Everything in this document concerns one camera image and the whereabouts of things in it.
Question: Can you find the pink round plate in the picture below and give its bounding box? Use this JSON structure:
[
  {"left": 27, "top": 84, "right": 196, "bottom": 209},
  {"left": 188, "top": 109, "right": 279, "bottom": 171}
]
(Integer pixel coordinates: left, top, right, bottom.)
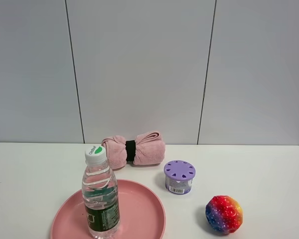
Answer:
[{"left": 50, "top": 179, "right": 166, "bottom": 239}]

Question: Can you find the purple lidded air freshener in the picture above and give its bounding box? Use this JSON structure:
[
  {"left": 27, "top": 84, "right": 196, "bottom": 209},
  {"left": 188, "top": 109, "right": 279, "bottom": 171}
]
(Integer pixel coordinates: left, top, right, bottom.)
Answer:
[{"left": 163, "top": 160, "right": 196, "bottom": 195}]

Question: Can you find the clear plastic water bottle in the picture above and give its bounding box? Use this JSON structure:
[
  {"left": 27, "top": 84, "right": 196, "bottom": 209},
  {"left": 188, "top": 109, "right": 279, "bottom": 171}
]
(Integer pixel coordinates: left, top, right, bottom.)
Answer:
[{"left": 82, "top": 146, "right": 120, "bottom": 239}]

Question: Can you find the pink towel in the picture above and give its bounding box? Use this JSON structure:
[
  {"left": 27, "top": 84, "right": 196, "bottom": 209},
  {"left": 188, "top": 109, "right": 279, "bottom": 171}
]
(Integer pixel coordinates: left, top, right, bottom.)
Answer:
[{"left": 101, "top": 131, "right": 165, "bottom": 170}]

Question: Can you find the rainbow dimpled ball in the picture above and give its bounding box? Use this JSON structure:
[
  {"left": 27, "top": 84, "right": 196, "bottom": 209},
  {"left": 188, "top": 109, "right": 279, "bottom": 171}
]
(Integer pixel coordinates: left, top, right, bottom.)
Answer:
[{"left": 205, "top": 195, "right": 243, "bottom": 234}]

